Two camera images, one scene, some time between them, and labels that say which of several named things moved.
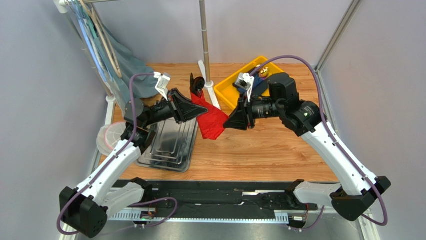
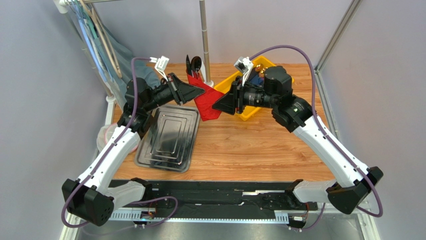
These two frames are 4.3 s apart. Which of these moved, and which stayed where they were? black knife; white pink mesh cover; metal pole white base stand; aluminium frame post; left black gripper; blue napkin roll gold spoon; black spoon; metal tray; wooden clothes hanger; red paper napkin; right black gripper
Moved: right black gripper; left black gripper; black knife; red paper napkin; black spoon
Stayed: white pink mesh cover; metal tray; metal pole white base stand; aluminium frame post; blue napkin roll gold spoon; wooden clothes hanger
